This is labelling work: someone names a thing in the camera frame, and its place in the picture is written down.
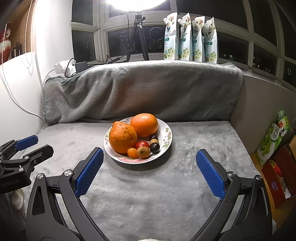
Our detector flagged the brown cardboard box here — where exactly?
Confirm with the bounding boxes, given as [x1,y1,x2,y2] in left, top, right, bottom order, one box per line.
[285,136,296,153]

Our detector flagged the white window frame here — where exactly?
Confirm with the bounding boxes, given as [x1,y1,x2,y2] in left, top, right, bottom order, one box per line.
[70,0,296,88]

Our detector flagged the black tripod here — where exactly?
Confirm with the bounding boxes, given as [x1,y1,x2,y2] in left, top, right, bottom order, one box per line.
[125,11,149,62]

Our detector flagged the long white cable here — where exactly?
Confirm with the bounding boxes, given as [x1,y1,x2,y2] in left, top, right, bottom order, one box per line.
[0,52,47,126]

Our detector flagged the white rounded cabinet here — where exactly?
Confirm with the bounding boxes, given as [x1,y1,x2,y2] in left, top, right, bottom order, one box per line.
[0,51,48,149]

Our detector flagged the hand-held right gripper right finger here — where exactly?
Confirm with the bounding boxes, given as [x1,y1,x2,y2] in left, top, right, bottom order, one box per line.
[188,149,273,241]

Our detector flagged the black cables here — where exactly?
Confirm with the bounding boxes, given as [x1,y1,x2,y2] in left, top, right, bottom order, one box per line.
[88,54,130,67]

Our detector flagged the round smooth orange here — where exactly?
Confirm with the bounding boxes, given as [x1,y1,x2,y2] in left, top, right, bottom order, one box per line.
[130,113,159,138]

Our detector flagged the ring light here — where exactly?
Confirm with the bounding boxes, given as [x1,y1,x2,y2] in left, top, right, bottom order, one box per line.
[105,0,167,12]

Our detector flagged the floral white plate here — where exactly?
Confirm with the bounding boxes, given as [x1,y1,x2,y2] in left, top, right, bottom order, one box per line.
[103,117,173,164]

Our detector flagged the large bumpy orange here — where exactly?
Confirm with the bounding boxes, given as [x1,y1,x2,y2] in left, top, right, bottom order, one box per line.
[109,121,138,154]

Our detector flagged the grey fleece blanket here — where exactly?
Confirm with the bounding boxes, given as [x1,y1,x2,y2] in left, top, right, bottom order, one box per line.
[43,61,244,124]

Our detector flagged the red and white vase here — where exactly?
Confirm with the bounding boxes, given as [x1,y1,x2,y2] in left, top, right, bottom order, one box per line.
[0,22,13,64]

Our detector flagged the green snack package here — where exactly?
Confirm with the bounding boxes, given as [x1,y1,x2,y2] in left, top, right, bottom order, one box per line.
[255,110,292,167]

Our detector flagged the white power strip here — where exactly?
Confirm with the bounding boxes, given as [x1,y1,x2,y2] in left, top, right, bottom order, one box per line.
[53,61,70,75]

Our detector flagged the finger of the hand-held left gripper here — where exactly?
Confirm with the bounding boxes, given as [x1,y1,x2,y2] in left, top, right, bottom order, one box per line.
[7,144,54,173]
[0,135,39,161]

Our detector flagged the floral refill pouch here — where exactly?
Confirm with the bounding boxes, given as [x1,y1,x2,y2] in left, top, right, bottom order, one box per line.
[192,16,204,62]
[163,12,179,61]
[178,13,193,61]
[203,17,218,65]

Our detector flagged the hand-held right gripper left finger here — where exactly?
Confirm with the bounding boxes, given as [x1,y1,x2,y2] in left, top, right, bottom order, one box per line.
[25,147,110,241]

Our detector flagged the black power adapter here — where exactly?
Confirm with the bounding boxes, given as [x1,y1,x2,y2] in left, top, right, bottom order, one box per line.
[75,61,88,72]

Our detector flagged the grey plush mat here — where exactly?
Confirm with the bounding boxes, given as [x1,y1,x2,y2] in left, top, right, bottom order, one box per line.
[21,119,277,241]

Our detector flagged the wooden shelf niche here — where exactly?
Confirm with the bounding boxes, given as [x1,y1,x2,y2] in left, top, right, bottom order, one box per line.
[0,0,37,64]

